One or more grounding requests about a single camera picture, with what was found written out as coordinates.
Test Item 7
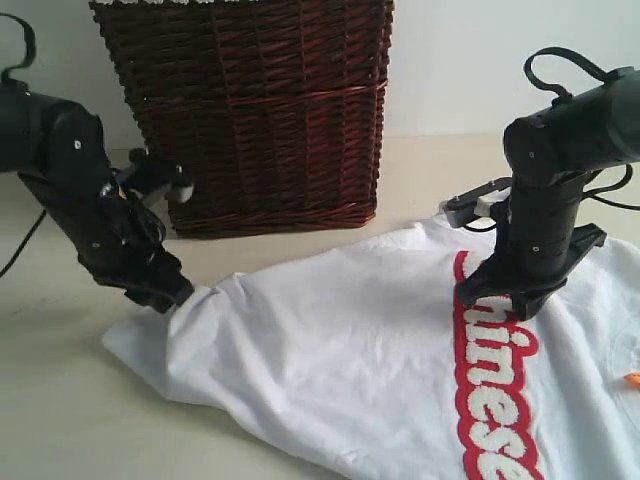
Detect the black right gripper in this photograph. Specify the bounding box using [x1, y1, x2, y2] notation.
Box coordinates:
[458, 173, 606, 321]

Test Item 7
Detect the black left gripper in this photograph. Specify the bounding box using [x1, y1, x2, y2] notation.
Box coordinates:
[19, 173, 194, 313]

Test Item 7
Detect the white t-shirt red lettering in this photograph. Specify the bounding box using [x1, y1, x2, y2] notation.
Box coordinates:
[103, 216, 639, 479]

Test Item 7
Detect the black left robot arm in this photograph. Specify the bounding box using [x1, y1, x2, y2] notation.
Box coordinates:
[1, 86, 194, 313]

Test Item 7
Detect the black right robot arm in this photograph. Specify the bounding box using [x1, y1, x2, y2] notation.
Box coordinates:
[456, 69, 639, 320]

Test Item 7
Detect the dark red wicker basket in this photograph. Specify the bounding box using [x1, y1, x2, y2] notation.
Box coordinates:
[90, 1, 394, 239]

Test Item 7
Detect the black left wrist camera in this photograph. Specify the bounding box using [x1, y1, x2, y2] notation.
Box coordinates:
[116, 148, 194, 207]

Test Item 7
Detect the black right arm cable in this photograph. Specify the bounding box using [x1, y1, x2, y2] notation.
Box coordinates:
[462, 46, 640, 234]

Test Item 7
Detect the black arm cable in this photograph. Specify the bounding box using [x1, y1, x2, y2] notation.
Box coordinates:
[0, 12, 166, 276]
[462, 46, 640, 234]

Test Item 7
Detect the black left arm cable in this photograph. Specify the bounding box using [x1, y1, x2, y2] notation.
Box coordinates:
[0, 12, 166, 276]

